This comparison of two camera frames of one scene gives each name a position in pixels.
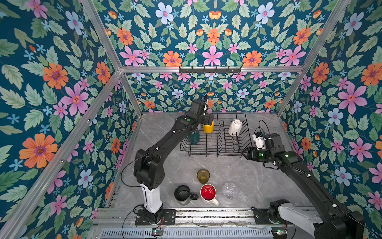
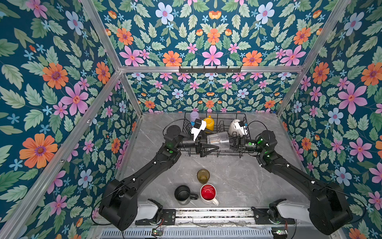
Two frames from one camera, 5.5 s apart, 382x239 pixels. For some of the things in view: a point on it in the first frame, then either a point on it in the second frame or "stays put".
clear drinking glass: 230,191 -> 221,139
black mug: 182,192 stays put
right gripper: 251,151 -> 239,143
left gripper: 208,119 -> 197,145
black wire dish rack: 231,136 stays put
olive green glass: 203,175 stays put
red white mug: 208,192 stays put
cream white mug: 235,127 stays put
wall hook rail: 210,70 stays put
